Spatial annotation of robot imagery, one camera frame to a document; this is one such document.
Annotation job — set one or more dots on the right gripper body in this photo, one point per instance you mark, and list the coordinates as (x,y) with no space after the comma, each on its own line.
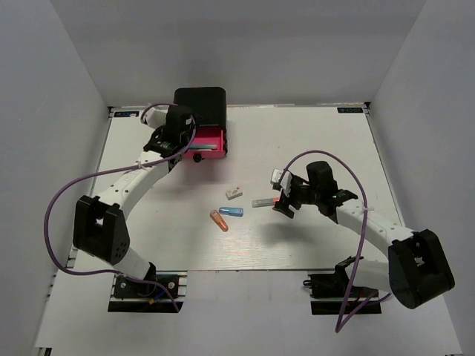
(300,193)

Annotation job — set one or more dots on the orange correction tape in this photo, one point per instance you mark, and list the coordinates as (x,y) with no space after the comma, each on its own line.
(219,221)

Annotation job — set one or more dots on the blue cap highlighter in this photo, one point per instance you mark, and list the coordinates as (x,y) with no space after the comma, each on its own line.
(203,147)

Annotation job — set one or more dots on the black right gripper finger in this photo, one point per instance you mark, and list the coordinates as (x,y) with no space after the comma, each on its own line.
(285,196)
(286,210)

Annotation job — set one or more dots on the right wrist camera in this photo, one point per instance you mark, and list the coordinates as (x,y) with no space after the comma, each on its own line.
(281,181)

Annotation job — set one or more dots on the blue correction tape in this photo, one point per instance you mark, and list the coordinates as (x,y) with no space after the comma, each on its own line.
(231,211)

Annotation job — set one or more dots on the white staples box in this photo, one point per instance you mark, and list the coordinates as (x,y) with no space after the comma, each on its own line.
(234,193)

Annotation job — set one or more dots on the black drawer cabinet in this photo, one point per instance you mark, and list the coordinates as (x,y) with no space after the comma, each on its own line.
(207,102)

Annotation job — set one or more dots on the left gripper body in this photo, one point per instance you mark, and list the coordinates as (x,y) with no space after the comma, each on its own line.
(189,136)

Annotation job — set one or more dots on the orange cap highlighter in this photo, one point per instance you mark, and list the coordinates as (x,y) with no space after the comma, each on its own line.
(267,202)

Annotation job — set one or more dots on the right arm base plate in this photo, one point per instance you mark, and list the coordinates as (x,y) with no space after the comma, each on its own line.
(341,296)

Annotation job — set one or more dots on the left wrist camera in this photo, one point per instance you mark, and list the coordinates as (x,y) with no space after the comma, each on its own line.
(153,117)

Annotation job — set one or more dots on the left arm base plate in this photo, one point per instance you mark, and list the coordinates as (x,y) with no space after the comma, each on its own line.
(132,297)

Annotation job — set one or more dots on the left blue table sticker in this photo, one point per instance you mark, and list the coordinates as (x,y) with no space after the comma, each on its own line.
(126,114)

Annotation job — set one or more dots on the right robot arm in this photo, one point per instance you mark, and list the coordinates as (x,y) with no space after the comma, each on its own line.
(415,270)

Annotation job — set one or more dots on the blue table corner sticker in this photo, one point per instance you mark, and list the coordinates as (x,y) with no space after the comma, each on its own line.
(350,110)

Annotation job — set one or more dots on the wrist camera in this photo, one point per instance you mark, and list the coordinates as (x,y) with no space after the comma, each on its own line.
(281,181)
(153,117)

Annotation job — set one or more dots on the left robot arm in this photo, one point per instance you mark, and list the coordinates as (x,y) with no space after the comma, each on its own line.
(100,222)

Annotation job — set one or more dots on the black round drawer knob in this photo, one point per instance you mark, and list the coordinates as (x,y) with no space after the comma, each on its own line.
(198,158)

